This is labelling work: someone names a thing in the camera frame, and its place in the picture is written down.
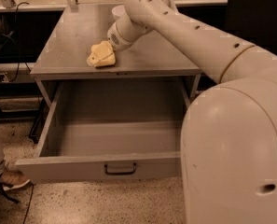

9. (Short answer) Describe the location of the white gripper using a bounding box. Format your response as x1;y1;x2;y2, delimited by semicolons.
87;23;132;67

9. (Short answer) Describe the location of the yellow sponge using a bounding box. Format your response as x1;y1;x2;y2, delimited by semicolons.
94;50;116;67

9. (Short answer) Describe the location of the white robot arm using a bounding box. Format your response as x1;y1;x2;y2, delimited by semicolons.
87;0;277;224

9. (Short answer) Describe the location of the open grey top drawer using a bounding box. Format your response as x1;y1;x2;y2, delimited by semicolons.
16;77;189;183

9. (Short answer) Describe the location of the grey metal cabinet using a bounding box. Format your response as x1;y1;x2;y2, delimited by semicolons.
31;4;201;104

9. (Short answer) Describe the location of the white ceramic bowl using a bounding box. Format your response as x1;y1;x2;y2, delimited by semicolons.
111;5;125;21

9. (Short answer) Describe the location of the tan shoe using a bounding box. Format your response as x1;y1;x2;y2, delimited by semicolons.
0;168;30;196

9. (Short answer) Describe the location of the black office chair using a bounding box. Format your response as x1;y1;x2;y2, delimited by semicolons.
225;0;277;55

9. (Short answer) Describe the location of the black power cable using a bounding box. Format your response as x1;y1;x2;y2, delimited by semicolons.
1;1;34;83

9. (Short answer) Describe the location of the black drawer handle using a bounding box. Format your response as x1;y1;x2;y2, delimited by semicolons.
104;162;137;175

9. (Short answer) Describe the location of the black floor cable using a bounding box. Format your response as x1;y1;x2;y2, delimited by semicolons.
21;184;35;224

